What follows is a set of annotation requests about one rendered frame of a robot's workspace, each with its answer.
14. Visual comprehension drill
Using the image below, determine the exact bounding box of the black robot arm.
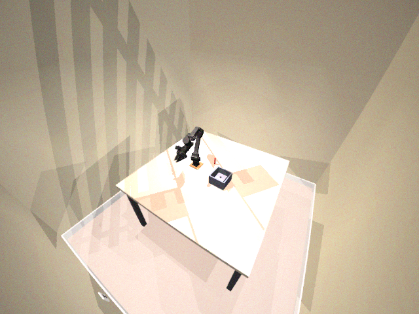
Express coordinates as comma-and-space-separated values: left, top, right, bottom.
174, 126, 204, 167

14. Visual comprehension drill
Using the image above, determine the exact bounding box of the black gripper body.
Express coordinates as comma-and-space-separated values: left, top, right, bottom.
176, 145, 189, 158

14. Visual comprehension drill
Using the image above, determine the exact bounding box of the white flat plate with hole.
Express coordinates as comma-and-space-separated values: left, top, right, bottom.
215, 173, 227, 182

